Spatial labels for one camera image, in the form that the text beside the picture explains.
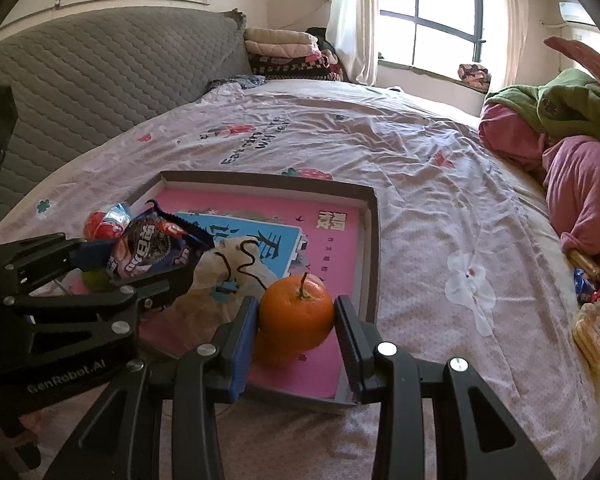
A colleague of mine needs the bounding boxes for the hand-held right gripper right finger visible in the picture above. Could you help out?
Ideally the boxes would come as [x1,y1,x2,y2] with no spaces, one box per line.
[333,294,556,480]

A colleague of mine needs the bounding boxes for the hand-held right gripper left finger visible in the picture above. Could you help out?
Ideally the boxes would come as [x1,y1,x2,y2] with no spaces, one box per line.
[42,296,259,480]

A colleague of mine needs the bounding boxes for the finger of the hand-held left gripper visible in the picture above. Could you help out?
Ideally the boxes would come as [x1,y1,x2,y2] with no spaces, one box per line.
[2,260,196,351]
[0,232,112,296]

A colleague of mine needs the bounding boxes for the red and blue bread bag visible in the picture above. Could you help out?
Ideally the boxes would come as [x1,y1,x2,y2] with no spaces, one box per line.
[83,202,132,241]

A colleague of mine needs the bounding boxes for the large orange tangerine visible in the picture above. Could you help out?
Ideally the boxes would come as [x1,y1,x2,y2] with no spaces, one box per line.
[252,330,301,367]

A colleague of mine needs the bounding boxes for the blue cookie packet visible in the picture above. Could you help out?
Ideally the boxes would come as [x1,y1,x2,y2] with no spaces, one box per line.
[106,200,215,281]

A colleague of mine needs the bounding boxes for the small orange tangerine with stem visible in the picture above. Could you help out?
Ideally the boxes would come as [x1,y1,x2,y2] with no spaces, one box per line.
[258,272,335,352]

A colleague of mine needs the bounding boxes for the white plastic bag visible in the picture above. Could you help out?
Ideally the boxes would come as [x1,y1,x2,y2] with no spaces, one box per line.
[172,240,281,346]

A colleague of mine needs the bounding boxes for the grey cardboard box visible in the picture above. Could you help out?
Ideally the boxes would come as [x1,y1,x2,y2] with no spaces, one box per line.
[65,170,381,413]

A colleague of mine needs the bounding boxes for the pink and blue book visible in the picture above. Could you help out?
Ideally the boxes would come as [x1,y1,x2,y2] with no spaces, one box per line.
[140,187,368,401]

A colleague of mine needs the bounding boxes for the strawberry print bedsheet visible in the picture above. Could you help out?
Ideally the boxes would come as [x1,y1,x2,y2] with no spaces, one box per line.
[0,77,600,480]

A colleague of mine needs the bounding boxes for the grey quilted headboard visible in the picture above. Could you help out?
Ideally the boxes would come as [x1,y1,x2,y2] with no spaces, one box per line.
[0,10,253,236]

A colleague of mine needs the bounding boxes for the dark knit cloth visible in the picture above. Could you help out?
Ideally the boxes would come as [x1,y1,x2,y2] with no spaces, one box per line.
[207,74,267,92]

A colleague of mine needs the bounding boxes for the small blue snack packet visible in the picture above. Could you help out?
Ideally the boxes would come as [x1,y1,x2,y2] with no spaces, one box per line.
[574,269,598,301]

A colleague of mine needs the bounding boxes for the dark patterned folded blanket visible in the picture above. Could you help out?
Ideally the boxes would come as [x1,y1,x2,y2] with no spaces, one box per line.
[250,52,341,81]

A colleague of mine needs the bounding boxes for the pink duvet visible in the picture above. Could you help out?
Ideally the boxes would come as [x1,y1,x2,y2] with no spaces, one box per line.
[479,102,600,281]

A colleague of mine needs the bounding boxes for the pink folded blanket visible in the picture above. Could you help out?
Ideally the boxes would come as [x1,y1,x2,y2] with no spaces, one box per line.
[245,40,323,58]

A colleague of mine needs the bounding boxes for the cream folded blanket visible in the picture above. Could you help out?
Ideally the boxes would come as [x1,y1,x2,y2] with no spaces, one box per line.
[244,27,318,46]

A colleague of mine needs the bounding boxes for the floral cloth bundle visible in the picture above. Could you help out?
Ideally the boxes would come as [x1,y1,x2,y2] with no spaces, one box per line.
[457,63,492,86]

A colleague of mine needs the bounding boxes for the green blanket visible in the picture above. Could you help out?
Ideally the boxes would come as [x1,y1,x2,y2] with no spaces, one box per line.
[485,67,600,151]

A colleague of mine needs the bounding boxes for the white curtain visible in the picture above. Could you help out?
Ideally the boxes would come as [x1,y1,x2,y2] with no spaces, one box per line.
[497,0,528,91]
[325,0,381,86]

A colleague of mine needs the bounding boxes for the window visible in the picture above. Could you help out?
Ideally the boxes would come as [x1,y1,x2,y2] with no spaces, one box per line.
[377,0,506,73]

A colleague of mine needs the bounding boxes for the long pink cushion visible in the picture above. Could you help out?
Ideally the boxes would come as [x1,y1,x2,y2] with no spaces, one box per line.
[544,36,600,96]

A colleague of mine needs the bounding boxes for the white air conditioner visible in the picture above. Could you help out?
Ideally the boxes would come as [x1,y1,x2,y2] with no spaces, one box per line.
[557,2,598,26]

